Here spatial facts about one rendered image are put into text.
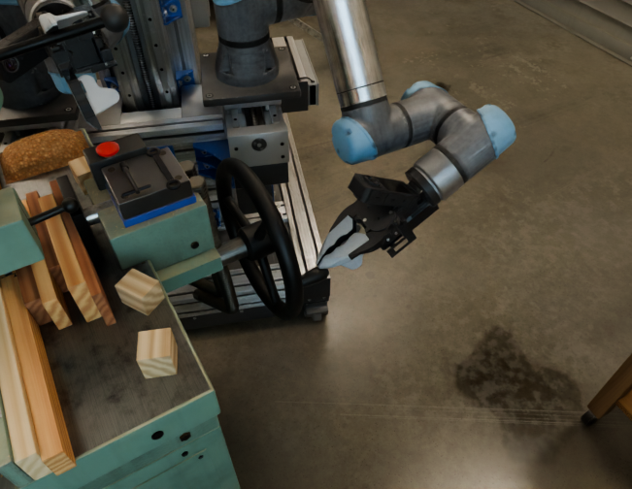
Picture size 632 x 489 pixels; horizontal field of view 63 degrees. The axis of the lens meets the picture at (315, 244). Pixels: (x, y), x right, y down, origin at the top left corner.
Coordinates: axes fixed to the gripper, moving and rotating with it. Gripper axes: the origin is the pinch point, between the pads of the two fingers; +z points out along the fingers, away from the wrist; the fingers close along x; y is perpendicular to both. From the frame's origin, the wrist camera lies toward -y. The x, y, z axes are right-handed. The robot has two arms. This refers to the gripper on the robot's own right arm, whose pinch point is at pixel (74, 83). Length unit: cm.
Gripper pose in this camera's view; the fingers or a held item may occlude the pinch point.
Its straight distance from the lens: 77.2
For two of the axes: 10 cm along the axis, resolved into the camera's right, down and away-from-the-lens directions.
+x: 0.5, 6.7, 7.4
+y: 8.6, -4.1, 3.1
